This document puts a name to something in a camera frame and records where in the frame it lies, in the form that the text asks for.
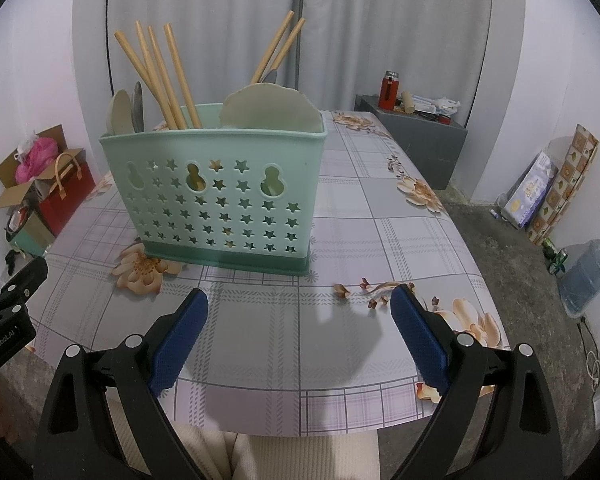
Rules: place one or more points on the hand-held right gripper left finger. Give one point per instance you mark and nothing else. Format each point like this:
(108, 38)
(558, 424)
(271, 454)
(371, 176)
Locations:
(180, 345)

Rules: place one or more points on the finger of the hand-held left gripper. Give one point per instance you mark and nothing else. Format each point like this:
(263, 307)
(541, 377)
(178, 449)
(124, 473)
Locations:
(22, 285)

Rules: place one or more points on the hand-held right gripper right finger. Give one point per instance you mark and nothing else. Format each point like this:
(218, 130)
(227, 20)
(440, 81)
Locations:
(420, 340)

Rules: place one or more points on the mint green utensil basket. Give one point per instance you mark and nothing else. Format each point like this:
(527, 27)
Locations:
(230, 260)

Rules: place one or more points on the pile of wooden chopsticks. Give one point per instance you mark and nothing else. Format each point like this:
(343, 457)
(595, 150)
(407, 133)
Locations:
(183, 75)

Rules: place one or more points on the teal box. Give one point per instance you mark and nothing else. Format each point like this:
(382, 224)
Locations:
(32, 237)

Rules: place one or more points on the brown cardboard box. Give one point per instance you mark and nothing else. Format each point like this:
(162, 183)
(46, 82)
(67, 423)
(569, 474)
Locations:
(7, 195)

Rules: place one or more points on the red gift bag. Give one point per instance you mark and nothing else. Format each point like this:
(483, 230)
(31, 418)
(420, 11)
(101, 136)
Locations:
(60, 210)

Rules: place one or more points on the floral checked tablecloth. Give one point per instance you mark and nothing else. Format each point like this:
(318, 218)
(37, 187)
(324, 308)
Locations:
(380, 240)

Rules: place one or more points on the pink plastic bag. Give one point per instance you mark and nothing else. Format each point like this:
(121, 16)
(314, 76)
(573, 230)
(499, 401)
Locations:
(37, 157)

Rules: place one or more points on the green bottle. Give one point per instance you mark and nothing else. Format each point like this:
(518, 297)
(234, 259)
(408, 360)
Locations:
(555, 260)

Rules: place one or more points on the clear blue water jug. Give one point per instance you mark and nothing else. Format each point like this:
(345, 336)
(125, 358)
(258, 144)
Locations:
(587, 275)

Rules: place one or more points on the grey cabinet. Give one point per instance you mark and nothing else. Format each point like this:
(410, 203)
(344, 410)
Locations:
(430, 150)

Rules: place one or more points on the beige wooden spoon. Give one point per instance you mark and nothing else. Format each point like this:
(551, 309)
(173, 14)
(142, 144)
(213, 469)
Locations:
(120, 112)

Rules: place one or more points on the small red item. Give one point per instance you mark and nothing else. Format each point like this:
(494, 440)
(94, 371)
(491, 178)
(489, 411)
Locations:
(445, 120)

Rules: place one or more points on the patterned flat box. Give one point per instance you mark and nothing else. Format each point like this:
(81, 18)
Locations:
(575, 170)

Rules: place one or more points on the white packets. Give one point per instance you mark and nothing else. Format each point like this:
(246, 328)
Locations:
(437, 104)

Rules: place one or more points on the beige cylinder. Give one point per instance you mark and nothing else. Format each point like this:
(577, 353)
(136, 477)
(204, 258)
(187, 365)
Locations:
(408, 102)

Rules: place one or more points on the red bottle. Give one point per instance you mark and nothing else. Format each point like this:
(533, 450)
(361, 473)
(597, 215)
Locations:
(387, 92)

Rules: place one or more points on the beige scalloped round plate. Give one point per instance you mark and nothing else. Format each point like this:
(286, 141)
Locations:
(265, 107)

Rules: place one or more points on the grey metal utensil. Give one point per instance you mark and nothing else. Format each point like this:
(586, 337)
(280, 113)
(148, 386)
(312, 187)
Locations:
(270, 77)

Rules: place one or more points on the grey curtain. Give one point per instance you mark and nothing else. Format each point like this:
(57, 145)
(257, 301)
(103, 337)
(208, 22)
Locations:
(380, 20)

